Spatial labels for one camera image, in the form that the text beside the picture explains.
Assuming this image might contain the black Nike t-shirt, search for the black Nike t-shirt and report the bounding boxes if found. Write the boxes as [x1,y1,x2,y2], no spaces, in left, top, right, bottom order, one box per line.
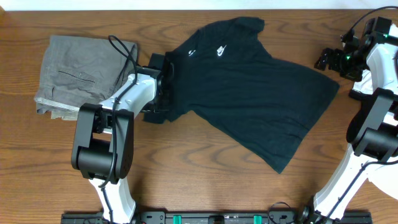
[142,16,340,174]

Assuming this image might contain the folded grey shorts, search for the folded grey shorts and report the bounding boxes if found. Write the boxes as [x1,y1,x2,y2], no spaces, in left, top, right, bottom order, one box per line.
[34,35,134,121]

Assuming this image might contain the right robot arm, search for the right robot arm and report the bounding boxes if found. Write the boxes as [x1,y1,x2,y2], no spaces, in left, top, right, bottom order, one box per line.
[295,17,397,223]

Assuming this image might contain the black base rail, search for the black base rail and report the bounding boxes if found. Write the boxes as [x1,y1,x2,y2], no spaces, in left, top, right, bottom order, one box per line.
[60,210,373,224]

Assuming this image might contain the white crumpled garment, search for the white crumpled garment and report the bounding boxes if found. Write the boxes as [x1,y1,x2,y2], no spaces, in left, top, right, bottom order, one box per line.
[351,24,397,198]

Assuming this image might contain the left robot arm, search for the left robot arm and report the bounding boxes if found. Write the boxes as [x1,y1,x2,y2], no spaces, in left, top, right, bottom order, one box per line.
[71,54,174,223]

